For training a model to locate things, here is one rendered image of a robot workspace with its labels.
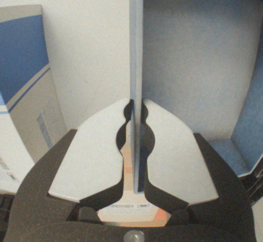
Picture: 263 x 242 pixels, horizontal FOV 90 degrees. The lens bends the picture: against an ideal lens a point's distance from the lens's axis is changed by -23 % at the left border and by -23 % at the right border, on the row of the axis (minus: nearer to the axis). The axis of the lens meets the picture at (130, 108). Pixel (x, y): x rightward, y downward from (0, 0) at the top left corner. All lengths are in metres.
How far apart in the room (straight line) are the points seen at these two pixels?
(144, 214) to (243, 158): 0.17
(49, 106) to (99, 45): 0.08
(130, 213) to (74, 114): 0.17
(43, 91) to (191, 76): 0.15
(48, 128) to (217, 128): 0.21
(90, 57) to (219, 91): 0.15
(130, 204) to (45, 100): 0.17
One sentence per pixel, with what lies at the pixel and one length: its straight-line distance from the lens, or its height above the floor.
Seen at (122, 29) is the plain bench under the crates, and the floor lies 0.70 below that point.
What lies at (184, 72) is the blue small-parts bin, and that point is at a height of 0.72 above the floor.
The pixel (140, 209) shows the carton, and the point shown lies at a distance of 0.26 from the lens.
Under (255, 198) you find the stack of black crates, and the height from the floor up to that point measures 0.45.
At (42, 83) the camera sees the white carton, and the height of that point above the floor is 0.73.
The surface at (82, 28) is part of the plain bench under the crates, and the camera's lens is 0.18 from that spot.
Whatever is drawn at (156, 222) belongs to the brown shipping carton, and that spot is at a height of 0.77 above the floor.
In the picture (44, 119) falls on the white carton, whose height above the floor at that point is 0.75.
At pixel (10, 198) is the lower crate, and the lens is 0.53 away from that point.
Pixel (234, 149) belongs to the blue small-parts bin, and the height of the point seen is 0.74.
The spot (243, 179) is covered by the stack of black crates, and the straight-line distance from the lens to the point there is 1.39.
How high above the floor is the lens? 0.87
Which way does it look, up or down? 57 degrees down
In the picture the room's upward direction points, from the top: 175 degrees clockwise
